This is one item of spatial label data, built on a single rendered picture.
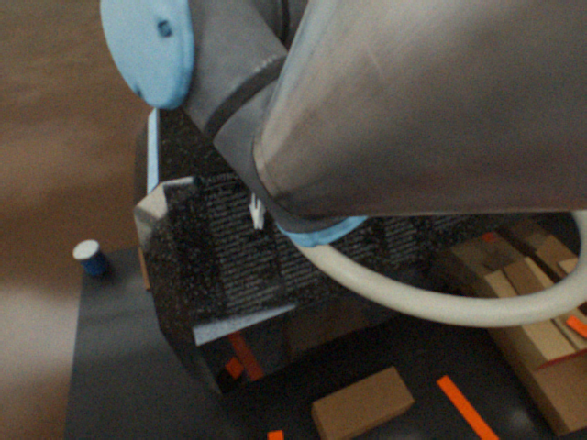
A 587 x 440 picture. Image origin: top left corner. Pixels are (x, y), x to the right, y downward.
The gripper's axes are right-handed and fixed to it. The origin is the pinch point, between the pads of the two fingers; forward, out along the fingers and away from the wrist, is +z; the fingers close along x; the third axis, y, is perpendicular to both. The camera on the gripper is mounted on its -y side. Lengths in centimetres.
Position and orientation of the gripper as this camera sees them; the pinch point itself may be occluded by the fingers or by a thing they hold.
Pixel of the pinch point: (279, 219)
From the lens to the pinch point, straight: 56.8
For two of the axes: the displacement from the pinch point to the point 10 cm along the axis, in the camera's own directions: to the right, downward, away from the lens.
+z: -0.4, 7.2, 6.9
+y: 0.7, 6.9, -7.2
